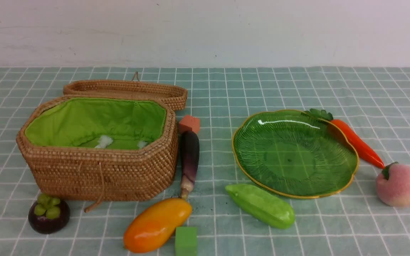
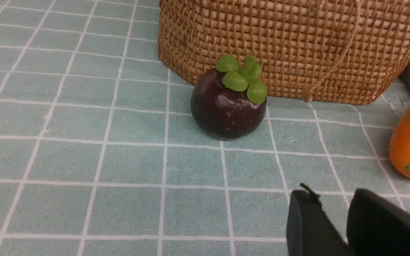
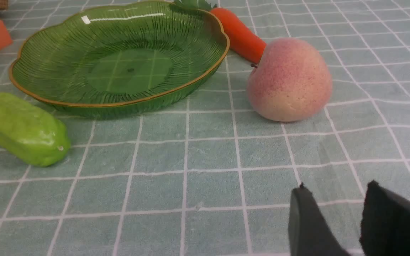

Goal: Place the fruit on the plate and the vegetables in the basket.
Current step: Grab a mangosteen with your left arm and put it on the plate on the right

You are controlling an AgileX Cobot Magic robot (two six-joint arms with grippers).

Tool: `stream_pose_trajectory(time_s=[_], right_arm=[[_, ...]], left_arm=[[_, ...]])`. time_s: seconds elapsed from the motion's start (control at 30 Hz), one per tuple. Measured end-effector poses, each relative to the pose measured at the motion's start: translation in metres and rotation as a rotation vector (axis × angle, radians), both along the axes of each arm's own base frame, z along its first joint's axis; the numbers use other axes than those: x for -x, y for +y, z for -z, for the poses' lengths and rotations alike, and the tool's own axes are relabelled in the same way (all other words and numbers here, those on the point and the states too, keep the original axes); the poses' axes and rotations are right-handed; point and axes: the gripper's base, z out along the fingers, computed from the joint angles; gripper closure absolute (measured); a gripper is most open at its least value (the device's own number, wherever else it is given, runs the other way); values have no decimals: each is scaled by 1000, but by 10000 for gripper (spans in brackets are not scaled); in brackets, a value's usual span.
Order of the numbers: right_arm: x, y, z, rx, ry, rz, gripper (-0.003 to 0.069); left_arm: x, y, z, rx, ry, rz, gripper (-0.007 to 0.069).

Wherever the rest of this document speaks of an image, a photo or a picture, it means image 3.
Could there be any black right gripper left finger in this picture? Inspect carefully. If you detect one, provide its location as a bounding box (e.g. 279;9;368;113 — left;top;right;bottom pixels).
288;183;349;256

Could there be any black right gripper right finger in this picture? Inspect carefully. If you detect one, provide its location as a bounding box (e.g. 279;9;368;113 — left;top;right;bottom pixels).
359;180;410;256

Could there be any pink toy peach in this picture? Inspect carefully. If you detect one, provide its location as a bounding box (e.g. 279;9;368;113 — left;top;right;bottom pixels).
246;38;332;123

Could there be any orange toy carrot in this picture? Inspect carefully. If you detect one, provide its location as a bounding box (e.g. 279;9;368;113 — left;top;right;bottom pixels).
173;0;267;64

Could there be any green toy cucumber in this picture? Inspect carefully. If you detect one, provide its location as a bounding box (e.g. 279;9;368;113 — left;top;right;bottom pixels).
0;92;71;167

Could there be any teal checked tablecloth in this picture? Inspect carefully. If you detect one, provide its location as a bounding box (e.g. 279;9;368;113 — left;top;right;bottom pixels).
0;0;410;256

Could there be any green glass leaf plate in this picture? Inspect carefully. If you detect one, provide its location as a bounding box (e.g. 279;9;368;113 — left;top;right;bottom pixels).
9;0;230;119

